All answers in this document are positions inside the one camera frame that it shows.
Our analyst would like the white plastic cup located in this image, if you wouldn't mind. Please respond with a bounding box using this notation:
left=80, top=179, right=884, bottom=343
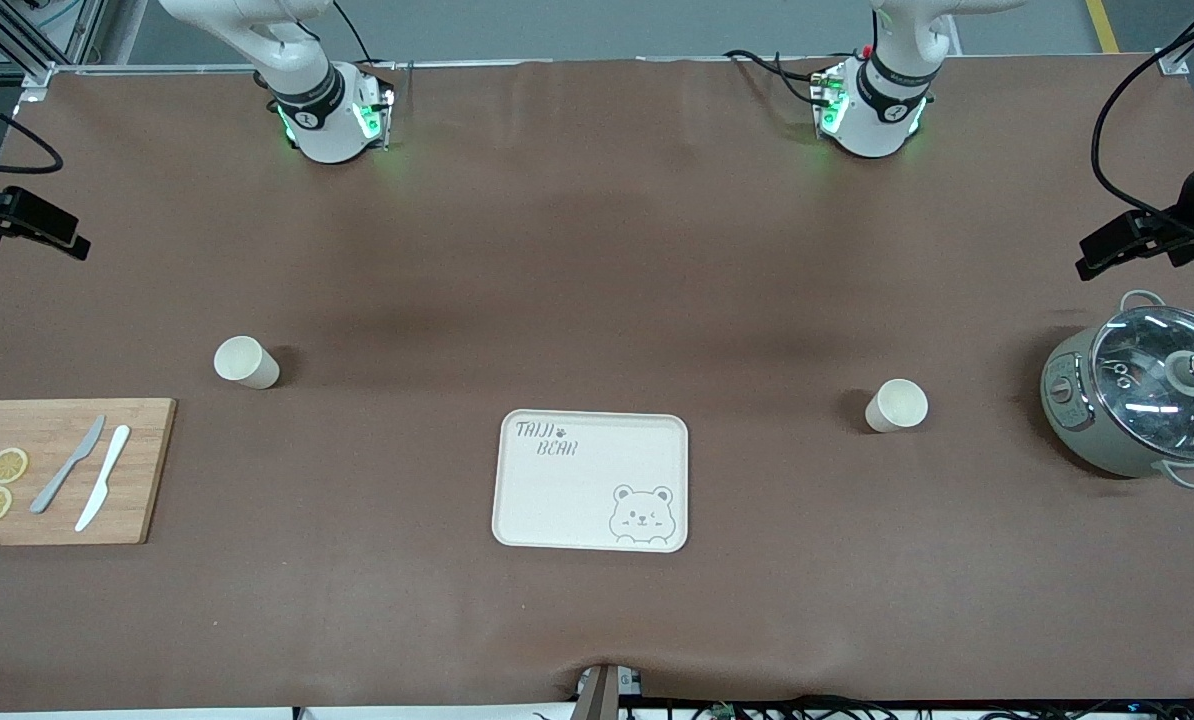
left=865, top=378, right=929, bottom=434
left=213, top=335, right=281, bottom=390

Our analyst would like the glass pot lid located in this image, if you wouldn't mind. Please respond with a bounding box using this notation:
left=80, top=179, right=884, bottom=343
left=1090, top=305, right=1194, bottom=461

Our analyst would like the grey plastic knife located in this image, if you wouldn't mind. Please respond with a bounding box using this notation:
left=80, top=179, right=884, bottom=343
left=29, top=414, right=107, bottom=516

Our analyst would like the white plastic knife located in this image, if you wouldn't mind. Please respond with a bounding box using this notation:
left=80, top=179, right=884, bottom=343
left=74, top=424, right=132, bottom=533

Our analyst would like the wooden cutting board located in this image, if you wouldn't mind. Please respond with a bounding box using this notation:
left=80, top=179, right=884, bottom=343
left=0, top=398, right=178, bottom=547

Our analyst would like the brown table mat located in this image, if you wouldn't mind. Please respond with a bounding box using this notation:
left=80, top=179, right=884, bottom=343
left=0, top=55, right=1194, bottom=713

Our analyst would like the cream bear print tray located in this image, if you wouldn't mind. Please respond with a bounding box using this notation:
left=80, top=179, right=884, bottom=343
left=490, top=409, right=689, bottom=554

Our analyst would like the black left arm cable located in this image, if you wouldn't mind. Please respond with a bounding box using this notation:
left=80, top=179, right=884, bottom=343
left=1090, top=0, right=1194, bottom=216

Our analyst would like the black base cable bundle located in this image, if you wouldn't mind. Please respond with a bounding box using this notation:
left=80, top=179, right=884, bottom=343
left=723, top=47, right=830, bottom=107

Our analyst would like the camera stand at table edge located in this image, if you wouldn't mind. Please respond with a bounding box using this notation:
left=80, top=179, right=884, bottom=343
left=573, top=662, right=644, bottom=720

